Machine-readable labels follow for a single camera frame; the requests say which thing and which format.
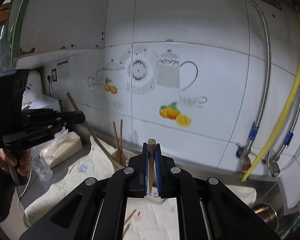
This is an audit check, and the white cable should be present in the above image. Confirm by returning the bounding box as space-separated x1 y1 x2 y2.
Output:
17 174 33 222

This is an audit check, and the tissue pack in plastic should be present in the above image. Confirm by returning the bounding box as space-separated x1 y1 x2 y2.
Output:
39 129 83 168

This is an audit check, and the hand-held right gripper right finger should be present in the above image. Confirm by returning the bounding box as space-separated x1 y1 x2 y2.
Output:
154 142 282 240

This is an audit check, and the green window frame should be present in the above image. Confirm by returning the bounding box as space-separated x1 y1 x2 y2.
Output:
7 0 36 58

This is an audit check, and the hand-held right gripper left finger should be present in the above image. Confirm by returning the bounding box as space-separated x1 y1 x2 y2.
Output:
19 142 150 240

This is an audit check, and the red handle water valve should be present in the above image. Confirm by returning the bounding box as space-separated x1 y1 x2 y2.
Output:
236 143 252 172

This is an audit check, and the short braided metal hose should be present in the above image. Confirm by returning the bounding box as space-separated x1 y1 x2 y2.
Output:
269 74 300 164

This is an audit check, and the metal water valve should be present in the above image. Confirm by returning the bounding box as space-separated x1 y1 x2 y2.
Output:
266 154 281 178

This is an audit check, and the brown wooden chopstick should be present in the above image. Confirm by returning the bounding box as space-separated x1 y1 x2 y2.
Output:
147 138 157 196
65 91 119 168
119 119 125 166
112 121 123 165

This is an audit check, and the white wall sticker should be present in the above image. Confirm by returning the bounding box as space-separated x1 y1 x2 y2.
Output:
56 57 70 79

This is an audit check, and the white cutting board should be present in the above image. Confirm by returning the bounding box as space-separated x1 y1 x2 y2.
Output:
22 69 63 114

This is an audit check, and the metal pot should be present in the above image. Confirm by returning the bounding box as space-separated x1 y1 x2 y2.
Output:
252 203 279 233

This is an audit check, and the yellow gas hose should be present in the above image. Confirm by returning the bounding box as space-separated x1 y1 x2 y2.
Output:
241 12 300 182

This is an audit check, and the person's left forearm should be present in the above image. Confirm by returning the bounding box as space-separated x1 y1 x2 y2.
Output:
0 152 18 223

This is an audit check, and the row of wooden chopsticks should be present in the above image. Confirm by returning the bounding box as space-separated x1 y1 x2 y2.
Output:
122 209 137 238

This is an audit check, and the long braided metal hose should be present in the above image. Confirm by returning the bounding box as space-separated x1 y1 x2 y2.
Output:
235 0 270 153

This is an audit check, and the clear glass mug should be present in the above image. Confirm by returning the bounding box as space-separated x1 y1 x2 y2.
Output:
31 154 53 183

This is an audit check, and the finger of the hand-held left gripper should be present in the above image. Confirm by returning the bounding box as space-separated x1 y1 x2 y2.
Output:
27 111 86 131
21 108 62 117

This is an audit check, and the person's left hand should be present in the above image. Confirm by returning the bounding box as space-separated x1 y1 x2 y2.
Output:
0 148 33 177

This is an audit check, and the cream printed quilted mat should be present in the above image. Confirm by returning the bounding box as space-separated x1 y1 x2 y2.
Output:
24 135 257 240

